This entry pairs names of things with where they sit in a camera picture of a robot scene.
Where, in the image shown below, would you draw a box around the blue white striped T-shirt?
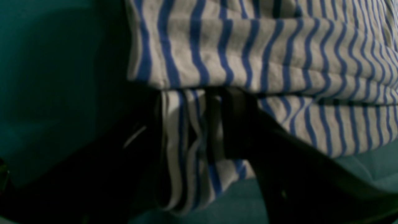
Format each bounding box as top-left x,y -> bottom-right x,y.
126,0 -> 397,215

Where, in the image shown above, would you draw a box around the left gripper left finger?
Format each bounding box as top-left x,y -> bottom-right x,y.
0,86 -> 162,224

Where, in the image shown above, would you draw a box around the teal table cloth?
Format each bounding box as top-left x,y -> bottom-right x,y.
0,0 -> 398,224

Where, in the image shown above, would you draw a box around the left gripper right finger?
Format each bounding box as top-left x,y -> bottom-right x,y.
207,87 -> 397,224

